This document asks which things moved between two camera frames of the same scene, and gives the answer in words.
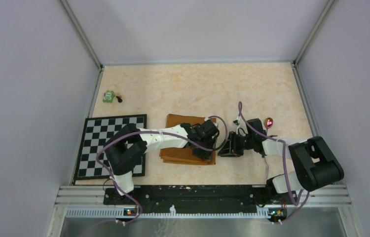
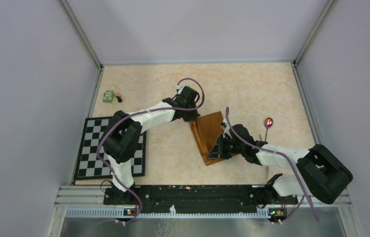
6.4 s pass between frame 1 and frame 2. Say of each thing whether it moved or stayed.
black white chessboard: stayed
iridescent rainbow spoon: stayed
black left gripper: moved
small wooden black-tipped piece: stayed
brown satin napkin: moved
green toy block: stayed
